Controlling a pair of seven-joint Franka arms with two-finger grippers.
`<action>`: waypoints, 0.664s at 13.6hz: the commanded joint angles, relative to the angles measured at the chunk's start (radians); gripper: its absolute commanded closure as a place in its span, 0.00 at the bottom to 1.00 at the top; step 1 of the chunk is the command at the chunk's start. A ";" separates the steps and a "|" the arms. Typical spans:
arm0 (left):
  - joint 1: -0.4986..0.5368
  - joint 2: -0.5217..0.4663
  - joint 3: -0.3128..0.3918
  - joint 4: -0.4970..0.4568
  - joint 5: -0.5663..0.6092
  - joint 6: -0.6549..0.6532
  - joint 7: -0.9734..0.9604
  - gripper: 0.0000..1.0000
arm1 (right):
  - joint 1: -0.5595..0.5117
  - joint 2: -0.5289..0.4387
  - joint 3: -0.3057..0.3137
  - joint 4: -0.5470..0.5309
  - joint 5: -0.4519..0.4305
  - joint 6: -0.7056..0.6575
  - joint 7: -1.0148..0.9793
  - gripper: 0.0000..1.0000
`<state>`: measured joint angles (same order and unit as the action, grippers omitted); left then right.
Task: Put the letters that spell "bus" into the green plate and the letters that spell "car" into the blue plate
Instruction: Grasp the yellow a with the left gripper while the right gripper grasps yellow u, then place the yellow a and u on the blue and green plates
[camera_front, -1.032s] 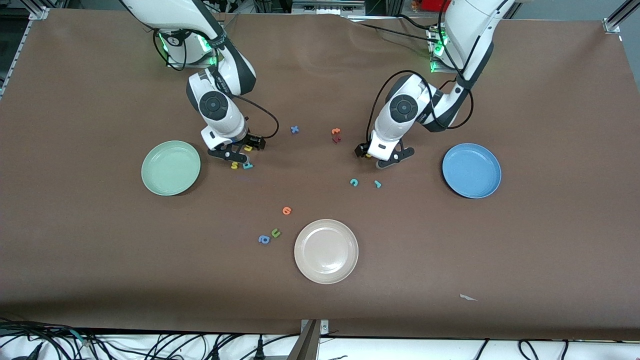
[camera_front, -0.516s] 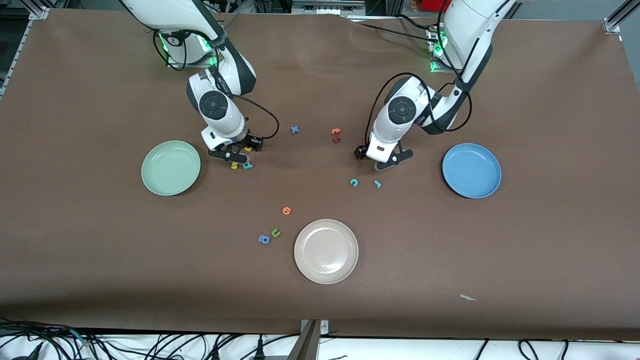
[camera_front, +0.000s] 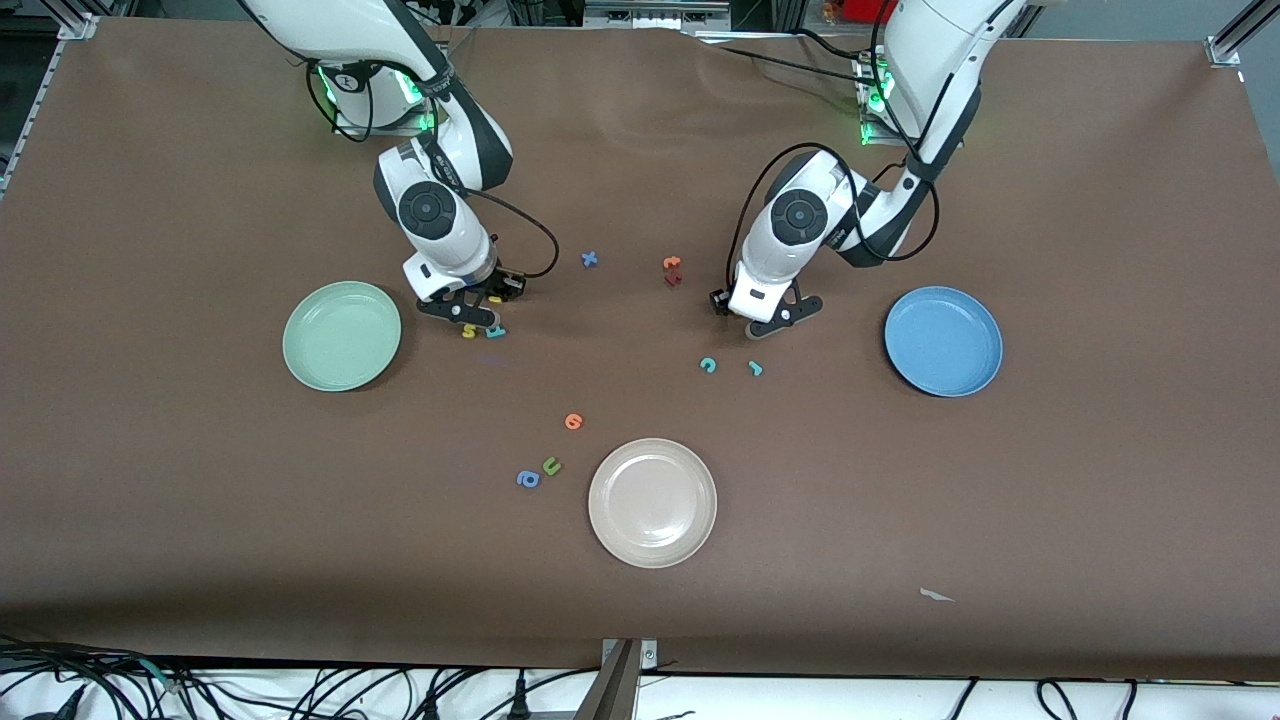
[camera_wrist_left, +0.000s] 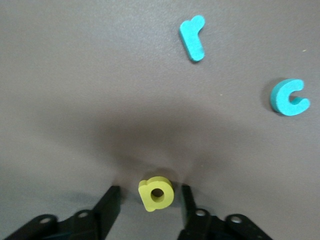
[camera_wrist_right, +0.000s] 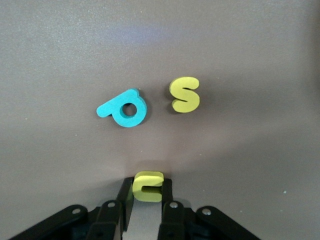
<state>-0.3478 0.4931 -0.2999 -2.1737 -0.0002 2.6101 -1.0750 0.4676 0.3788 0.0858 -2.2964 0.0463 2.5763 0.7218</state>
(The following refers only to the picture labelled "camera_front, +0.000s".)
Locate green plate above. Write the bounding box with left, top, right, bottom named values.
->
left=282, top=280, right=403, bottom=393

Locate beige plate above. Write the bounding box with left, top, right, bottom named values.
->
left=588, top=437, right=719, bottom=570

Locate blue plate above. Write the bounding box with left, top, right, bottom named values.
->
left=884, top=285, right=1004, bottom=398

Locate grey equipment box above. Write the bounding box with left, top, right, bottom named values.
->
left=585, top=0, right=731, bottom=31

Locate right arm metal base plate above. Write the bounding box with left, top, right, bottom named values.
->
left=332, top=45, right=443, bottom=136

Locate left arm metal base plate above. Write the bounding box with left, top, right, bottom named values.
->
left=860, top=55, right=906, bottom=147

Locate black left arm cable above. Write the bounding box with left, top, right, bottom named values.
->
left=725, top=0, right=991, bottom=288

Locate black cable on table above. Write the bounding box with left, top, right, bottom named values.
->
left=695, top=28, right=881, bottom=91

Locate metal table bracket post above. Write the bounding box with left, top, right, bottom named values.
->
left=575, top=637, right=659, bottom=720

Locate black floor cable tangle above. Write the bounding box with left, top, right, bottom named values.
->
left=0, top=635, right=201, bottom=720

